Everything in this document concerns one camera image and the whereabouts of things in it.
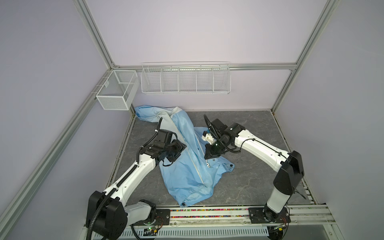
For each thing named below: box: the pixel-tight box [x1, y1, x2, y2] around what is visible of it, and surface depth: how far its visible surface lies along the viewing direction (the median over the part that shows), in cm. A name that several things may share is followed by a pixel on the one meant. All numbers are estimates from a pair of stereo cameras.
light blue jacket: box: [135, 105, 234, 207], surface depth 86 cm
